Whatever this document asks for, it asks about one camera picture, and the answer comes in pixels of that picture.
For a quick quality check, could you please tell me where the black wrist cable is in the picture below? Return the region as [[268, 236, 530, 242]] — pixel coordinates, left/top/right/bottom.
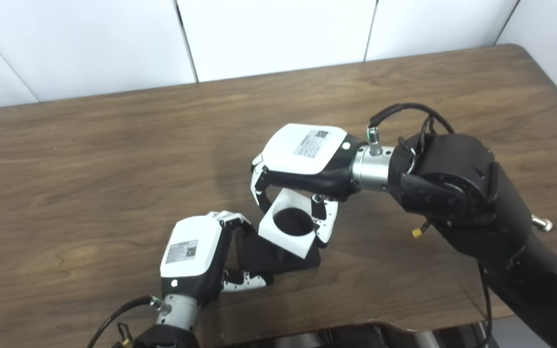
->
[[87, 296, 163, 348], [368, 102, 494, 348]]

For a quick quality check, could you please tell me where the dark robot body base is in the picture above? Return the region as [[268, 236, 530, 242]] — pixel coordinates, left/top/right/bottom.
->
[[240, 321, 492, 348]]

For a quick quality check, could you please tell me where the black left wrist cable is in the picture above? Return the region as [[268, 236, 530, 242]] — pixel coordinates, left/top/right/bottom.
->
[[87, 296, 163, 348]]

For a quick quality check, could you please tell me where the black peg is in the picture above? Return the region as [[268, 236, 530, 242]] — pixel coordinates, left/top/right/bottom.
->
[[240, 208, 322, 276]]

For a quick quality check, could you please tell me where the white square piece with hole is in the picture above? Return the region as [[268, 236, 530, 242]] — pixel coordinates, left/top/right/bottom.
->
[[258, 188, 317, 259]]

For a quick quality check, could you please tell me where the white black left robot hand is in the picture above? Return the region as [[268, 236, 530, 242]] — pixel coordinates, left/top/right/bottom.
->
[[160, 211, 274, 307]]

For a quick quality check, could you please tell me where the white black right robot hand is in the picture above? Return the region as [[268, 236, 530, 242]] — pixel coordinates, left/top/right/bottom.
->
[[250, 124, 368, 249]]

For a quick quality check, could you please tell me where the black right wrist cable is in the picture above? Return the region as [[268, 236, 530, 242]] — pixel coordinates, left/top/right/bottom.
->
[[368, 102, 494, 348]]

